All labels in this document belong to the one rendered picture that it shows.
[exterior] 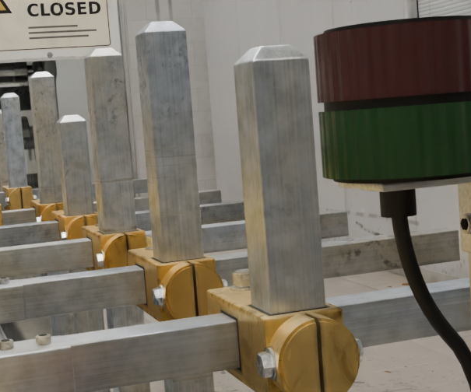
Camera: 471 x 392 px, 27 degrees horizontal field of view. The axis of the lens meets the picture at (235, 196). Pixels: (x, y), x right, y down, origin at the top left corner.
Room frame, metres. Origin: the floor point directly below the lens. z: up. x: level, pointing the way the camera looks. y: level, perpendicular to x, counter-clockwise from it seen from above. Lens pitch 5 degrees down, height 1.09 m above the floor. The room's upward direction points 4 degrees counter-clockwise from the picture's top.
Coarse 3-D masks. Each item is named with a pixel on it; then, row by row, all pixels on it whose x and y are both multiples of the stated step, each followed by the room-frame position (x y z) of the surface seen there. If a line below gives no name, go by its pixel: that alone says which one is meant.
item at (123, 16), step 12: (120, 0) 2.86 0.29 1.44; (120, 12) 2.86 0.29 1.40; (120, 24) 2.86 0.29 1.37; (132, 96) 2.86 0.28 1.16; (132, 108) 2.86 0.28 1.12; (132, 120) 2.86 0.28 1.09; (132, 132) 2.86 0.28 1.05; (132, 144) 2.86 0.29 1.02; (132, 156) 2.86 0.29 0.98; (132, 168) 2.86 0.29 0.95
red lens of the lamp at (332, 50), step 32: (352, 32) 0.30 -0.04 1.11; (384, 32) 0.30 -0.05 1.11; (416, 32) 0.30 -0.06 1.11; (448, 32) 0.30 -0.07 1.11; (320, 64) 0.32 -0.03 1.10; (352, 64) 0.31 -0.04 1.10; (384, 64) 0.30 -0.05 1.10; (416, 64) 0.30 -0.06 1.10; (448, 64) 0.30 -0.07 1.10; (320, 96) 0.32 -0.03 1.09; (352, 96) 0.31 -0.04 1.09; (384, 96) 0.30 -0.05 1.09
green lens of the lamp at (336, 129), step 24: (336, 120) 0.31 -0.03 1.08; (360, 120) 0.30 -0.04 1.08; (384, 120) 0.30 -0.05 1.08; (408, 120) 0.30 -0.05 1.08; (432, 120) 0.30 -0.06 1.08; (456, 120) 0.30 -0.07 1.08; (336, 144) 0.31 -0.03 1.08; (360, 144) 0.30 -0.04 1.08; (384, 144) 0.30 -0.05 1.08; (408, 144) 0.30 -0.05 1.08; (432, 144) 0.30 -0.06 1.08; (456, 144) 0.30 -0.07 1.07; (336, 168) 0.31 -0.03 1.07; (360, 168) 0.30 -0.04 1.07; (384, 168) 0.30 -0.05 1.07; (408, 168) 0.30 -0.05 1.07; (432, 168) 0.30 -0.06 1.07; (456, 168) 0.30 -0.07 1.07
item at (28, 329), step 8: (24, 320) 1.96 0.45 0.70; (32, 320) 1.95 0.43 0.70; (40, 320) 1.94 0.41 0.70; (48, 320) 1.94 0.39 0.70; (8, 328) 2.08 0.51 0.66; (16, 328) 1.90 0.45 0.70; (24, 328) 1.88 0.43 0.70; (32, 328) 1.87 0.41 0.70; (40, 328) 1.87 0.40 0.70; (48, 328) 1.86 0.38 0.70; (8, 336) 2.10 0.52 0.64; (16, 336) 1.90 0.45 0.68; (24, 336) 1.81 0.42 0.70; (32, 336) 1.80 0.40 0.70
